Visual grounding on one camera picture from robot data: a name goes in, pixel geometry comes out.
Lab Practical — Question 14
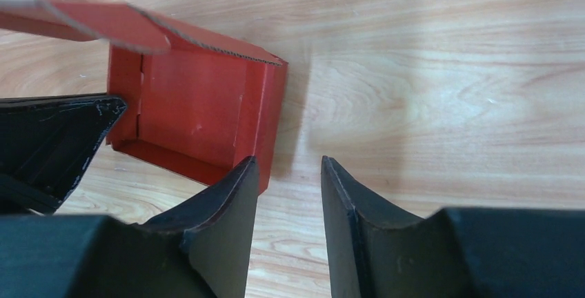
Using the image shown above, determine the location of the red paper box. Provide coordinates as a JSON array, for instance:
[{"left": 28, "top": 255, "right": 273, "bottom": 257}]
[{"left": 1, "top": 0, "right": 288, "bottom": 192}]

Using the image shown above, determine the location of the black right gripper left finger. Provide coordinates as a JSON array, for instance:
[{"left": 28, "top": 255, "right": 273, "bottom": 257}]
[{"left": 1, "top": 156, "right": 259, "bottom": 297}]

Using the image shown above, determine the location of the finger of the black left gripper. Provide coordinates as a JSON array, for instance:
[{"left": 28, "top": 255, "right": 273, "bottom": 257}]
[
  {"left": 1, "top": 174, "right": 62, "bottom": 214},
  {"left": 1, "top": 95, "right": 127, "bottom": 203}
]

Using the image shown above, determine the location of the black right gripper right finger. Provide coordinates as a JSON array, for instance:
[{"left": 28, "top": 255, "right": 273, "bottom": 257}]
[{"left": 321, "top": 157, "right": 584, "bottom": 297}]

